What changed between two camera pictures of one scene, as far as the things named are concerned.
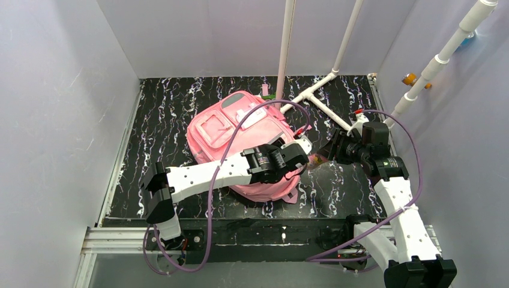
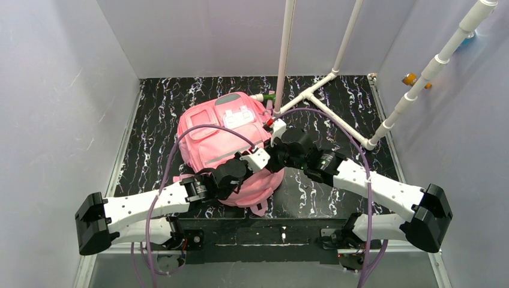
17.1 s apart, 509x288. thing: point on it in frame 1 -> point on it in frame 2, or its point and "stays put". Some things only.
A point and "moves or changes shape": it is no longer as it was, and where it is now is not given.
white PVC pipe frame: x=484 y=9 stays put
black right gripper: x=341 y=146 -> x=274 y=147
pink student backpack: x=239 y=121 moves or changes shape
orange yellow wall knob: x=409 y=78 stays put
